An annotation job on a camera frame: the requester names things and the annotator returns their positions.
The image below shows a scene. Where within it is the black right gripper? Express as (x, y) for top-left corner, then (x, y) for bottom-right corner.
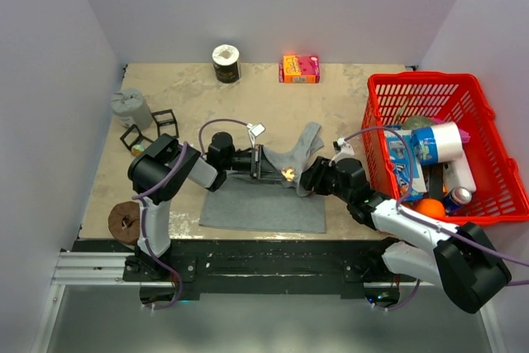
(296, 156), (352, 204)

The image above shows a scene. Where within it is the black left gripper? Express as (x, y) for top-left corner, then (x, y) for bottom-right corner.
(223, 145), (285, 181)

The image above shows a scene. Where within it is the orange maple leaf brooch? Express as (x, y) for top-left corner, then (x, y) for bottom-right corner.
(281, 167), (296, 182)

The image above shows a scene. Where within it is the grey sleeveless shirt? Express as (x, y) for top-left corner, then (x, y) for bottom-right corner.
(199, 122), (326, 234)

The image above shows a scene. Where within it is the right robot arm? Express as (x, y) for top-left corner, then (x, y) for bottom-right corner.
(300, 157), (512, 313)

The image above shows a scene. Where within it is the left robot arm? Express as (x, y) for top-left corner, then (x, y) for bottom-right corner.
(127, 131), (286, 280)

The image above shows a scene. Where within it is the black brooch display case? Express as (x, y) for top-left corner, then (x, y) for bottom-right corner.
(151, 109), (179, 139)

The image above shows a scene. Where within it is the round iridescent brooch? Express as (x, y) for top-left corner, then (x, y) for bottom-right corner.
(131, 144), (145, 157)

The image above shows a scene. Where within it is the blue razor package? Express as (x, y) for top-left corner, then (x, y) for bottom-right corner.
(384, 130), (427, 201)

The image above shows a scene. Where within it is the orange pink snack box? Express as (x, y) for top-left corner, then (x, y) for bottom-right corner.
(279, 55), (321, 83)

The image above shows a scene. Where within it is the red plastic basket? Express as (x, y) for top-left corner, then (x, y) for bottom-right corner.
(362, 72), (528, 227)

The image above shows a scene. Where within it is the green round fruit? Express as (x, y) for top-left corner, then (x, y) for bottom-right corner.
(402, 115), (436, 130)

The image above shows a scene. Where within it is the orange fruit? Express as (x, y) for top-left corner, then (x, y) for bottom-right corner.
(414, 198), (446, 218)

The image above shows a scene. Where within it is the toilet paper roll black wrapper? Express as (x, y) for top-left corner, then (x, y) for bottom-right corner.
(212, 45), (241, 83)

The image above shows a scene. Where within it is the blue white wipes roll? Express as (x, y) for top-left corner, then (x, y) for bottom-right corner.
(411, 122), (464, 165)

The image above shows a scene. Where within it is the white box in basket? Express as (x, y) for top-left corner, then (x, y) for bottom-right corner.
(443, 153), (477, 193)

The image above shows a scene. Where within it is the silver drink can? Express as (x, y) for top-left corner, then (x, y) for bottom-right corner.
(443, 187), (473, 212)

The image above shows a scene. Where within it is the pink packet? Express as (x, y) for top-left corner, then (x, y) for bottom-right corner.
(459, 129), (471, 144)

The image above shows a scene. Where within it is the brown wooden block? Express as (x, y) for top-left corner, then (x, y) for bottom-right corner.
(107, 201), (141, 246)

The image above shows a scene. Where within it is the grey paper roll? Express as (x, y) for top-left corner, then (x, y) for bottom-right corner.
(110, 88), (153, 131)

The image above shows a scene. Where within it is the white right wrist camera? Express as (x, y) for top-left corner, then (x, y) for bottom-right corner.
(331, 137), (355, 163)

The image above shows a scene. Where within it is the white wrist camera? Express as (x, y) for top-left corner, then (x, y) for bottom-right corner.
(246, 123), (265, 148)
(331, 137), (355, 163)

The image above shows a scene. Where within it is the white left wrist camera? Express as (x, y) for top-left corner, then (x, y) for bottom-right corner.
(246, 123), (265, 148)

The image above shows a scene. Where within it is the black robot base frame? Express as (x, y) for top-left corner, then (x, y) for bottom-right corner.
(122, 238), (418, 301)

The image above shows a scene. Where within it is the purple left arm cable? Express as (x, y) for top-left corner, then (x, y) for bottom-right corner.
(131, 118), (251, 311)

